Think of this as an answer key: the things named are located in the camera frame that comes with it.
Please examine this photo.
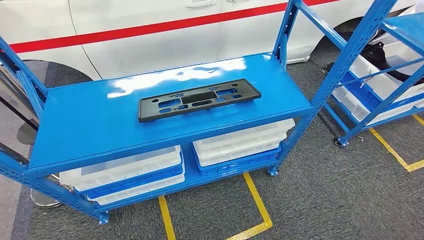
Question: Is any black plastic plate frame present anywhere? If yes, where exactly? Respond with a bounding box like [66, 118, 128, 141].
[138, 78, 262, 124]

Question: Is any white car with red stripe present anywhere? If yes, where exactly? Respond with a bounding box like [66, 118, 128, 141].
[0, 0, 418, 82]

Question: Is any dark round stand base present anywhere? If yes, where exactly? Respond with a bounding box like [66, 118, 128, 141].
[16, 122, 38, 146]

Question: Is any black car trim part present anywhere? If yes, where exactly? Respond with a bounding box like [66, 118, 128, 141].
[360, 41, 424, 85]

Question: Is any yellow floor tape line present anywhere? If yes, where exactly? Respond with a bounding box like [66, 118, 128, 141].
[369, 114, 424, 173]
[158, 172, 273, 240]

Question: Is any blue metal shelf rack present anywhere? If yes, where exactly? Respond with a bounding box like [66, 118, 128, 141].
[0, 0, 398, 226]
[322, 11, 424, 148]

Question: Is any silver round stand base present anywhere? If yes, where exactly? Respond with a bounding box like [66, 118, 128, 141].
[30, 177, 75, 209]

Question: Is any blue plastic tray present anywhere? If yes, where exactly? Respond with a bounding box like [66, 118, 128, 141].
[74, 162, 185, 201]
[193, 145, 282, 177]
[341, 71, 382, 112]

